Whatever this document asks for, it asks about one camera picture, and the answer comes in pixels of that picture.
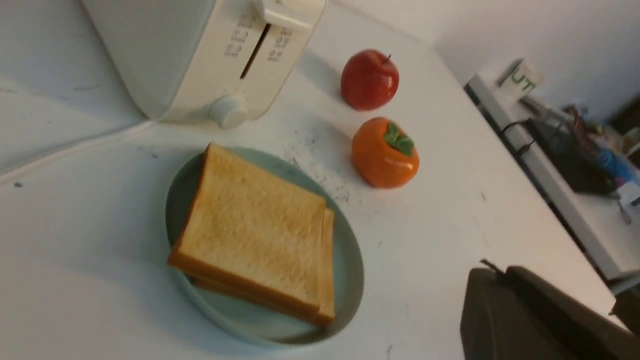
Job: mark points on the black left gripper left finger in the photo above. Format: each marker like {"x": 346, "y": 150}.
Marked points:
{"x": 514, "y": 314}

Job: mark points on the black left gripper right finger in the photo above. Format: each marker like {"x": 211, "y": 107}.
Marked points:
{"x": 627, "y": 309}

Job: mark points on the toast slice taken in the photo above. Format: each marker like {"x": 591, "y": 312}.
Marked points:
{"x": 250, "y": 229}
{"x": 326, "y": 313}

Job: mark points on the white two-slot toaster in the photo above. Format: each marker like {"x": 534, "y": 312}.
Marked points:
{"x": 223, "y": 61}

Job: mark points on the white side table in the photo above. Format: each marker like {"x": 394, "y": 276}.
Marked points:
{"x": 609, "y": 233}

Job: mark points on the black bag on side table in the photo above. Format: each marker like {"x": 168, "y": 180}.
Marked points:
{"x": 575, "y": 164}

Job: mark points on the orange persimmon with green leaf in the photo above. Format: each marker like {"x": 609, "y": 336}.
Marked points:
{"x": 383, "y": 154}

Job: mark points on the white cup green letters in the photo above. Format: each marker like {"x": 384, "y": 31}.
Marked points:
{"x": 519, "y": 79}

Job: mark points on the light blue round plate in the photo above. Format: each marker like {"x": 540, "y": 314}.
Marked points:
{"x": 265, "y": 327}

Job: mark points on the red apple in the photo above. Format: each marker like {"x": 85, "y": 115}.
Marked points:
{"x": 369, "y": 80}

